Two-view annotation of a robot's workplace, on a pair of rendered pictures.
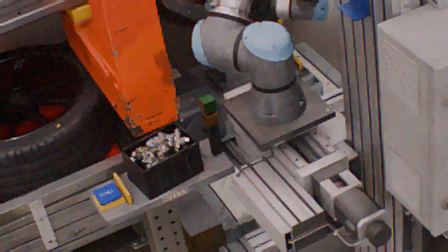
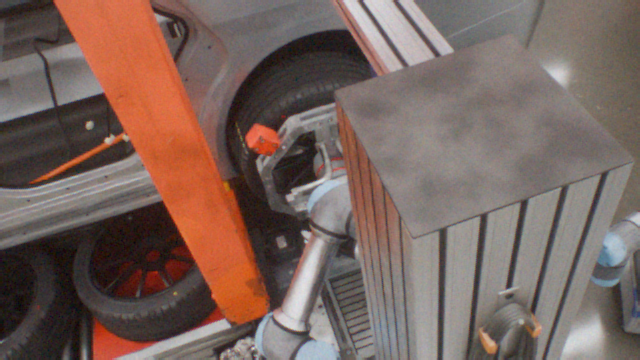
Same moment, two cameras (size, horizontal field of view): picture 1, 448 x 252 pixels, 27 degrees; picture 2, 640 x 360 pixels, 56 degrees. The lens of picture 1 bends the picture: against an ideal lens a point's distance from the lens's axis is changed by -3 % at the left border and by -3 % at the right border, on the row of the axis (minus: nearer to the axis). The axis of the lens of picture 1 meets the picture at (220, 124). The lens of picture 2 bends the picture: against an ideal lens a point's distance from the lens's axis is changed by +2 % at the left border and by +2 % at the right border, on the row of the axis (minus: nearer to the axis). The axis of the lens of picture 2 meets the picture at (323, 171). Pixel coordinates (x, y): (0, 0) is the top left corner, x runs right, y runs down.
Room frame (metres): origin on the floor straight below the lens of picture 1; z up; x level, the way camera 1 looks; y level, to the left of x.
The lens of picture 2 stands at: (1.29, -0.39, 2.52)
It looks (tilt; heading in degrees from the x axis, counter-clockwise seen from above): 48 degrees down; 11
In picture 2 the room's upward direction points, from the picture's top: 11 degrees counter-clockwise
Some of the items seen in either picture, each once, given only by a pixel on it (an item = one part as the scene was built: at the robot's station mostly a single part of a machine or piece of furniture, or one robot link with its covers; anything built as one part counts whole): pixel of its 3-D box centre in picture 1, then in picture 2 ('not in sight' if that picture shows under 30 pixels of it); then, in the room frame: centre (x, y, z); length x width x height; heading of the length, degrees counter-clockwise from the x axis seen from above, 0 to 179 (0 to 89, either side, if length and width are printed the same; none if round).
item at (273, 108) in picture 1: (275, 90); not in sight; (1.95, -0.15, 0.87); 0.15 x 0.15 x 0.10
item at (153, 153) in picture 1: (162, 159); (247, 358); (2.20, 0.19, 0.51); 0.20 x 0.14 x 0.13; 117
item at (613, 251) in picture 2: not in sight; (616, 244); (2.16, -0.91, 1.21); 0.11 x 0.08 x 0.09; 125
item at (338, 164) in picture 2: not in sight; (336, 177); (2.75, -0.16, 0.85); 0.21 x 0.14 x 0.14; 20
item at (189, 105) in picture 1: (183, 114); (289, 265); (2.75, 0.12, 0.26); 0.42 x 0.18 x 0.35; 20
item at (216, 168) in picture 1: (160, 181); not in sight; (2.19, 0.21, 0.44); 0.43 x 0.17 x 0.03; 110
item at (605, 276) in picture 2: not in sight; (602, 260); (2.17, -0.90, 1.12); 0.11 x 0.08 x 0.11; 34
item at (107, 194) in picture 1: (107, 195); not in sight; (2.13, 0.37, 0.47); 0.07 x 0.07 x 0.02; 20
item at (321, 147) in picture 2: not in sight; (308, 162); (2.66, -0.09, 1.03); 0.19 x 0.18 x 0.11; 20
